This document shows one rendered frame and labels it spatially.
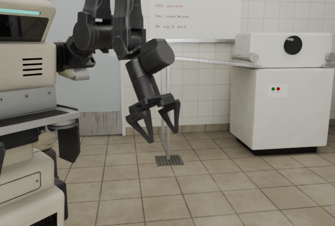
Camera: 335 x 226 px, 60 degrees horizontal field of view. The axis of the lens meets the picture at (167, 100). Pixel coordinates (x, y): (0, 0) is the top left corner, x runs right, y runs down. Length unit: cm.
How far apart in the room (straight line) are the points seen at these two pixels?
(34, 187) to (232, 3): 318
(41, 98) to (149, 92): 29
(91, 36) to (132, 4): 14
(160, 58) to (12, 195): 53
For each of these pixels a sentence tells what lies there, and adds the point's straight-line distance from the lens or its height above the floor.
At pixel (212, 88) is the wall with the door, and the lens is 364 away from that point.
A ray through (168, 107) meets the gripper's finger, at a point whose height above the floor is 92.
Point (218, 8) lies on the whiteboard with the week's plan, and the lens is 363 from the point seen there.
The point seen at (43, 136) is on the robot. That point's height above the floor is 75.
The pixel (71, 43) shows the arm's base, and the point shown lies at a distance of 89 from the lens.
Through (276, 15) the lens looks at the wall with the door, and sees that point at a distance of 393.
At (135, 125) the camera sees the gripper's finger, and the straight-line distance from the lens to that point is 68.
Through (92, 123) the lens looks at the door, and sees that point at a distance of 361.
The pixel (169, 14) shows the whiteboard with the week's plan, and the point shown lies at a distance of 348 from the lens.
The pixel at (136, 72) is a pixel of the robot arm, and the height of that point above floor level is 102.
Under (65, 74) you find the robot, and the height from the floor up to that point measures 100.
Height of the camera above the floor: 108
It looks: 11 degrees down
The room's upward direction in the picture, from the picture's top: straight up
